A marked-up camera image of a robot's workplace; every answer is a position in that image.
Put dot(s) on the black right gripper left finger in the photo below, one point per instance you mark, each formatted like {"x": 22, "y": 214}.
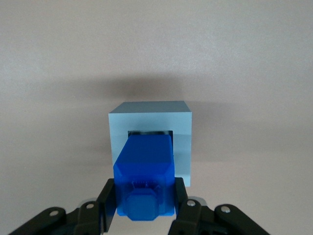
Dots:
{"x": 90, "y": 218}

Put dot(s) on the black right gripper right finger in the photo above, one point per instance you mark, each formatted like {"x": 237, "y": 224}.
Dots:
{"x": 193, "y": 218}

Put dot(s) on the blue plastic insert part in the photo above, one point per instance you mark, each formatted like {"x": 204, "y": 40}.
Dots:
{"x": 146, "y": 166}

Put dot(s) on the gray cube base with hole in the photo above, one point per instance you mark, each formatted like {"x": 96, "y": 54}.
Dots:
{"x": 151, "y": 120}

